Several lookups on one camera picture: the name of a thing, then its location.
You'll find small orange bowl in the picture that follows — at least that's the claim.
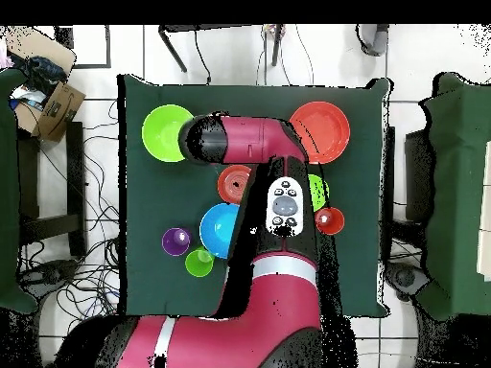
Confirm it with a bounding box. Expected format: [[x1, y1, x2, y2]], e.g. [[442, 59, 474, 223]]
[[217, 164, 252, 205]]

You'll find large blue bowl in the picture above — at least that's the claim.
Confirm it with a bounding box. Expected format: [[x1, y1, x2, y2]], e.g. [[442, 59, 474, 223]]
[[199, 202, 241, 261]]

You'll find small green bowl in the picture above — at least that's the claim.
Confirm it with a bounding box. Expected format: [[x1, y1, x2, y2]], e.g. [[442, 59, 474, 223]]
[[307, 173, 330, 213]]

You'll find green cup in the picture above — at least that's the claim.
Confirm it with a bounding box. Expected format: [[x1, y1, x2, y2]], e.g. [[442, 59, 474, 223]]
[[184, 245, 216, 278]]

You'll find purple cup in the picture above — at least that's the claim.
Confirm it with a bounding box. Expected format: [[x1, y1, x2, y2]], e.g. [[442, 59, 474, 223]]
[[161, 226, 193, 257]]

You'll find dark green tablecloth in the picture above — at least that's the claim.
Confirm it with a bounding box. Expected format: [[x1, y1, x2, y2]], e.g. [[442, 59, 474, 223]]
[[117, 73, 391, 318]]

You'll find orange cup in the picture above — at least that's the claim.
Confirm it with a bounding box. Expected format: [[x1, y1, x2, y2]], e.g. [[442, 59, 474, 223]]
[[315, 206, 345, 236]]

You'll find large orange bowl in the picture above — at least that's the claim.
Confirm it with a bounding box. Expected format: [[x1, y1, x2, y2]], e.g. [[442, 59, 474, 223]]
[[288, 101, 351, 166]]

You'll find large green bowl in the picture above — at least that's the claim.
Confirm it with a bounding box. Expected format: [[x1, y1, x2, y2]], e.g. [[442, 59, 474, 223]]
[[141, 103, 195, 163]]

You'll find black bench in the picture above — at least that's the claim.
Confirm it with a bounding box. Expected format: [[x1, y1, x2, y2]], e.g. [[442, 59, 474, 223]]
[[16, 121, 88, 259]]

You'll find black box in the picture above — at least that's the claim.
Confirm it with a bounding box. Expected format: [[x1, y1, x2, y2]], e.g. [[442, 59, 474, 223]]
[[404, 128, 436, 223]]

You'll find person's foot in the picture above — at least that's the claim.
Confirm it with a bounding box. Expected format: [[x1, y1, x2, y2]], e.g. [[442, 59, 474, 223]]
[[355, 24, 391, 58]]

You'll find printed cardboard box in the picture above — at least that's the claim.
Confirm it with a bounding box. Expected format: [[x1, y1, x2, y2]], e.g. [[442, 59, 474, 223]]
[[14, 80, 86, 144]]

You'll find green cloth covered table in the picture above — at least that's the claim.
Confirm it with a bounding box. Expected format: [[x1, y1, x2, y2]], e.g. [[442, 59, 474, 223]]
[[0, 67, 39, 314], [415, 71, 491, 322]]

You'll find white board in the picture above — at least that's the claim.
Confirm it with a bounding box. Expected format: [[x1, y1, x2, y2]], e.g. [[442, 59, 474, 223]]
[[476, 140, 491, 283]]

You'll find plain cardboard box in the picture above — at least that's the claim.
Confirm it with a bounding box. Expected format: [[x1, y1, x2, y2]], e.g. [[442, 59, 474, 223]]
[[6, 25, 78, 76]]

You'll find black table frame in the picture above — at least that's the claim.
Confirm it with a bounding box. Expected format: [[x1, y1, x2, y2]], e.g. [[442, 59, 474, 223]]
[[157, 24, 287, 74]]

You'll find grey pedestal leg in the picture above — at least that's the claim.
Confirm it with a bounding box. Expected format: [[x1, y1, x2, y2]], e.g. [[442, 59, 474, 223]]
[[18, 259, 80, 296], [385, 262, 431, 302]]

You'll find black square frame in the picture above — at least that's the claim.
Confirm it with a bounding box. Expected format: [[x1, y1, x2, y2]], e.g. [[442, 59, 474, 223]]
[[54, 24, 112, 70]]

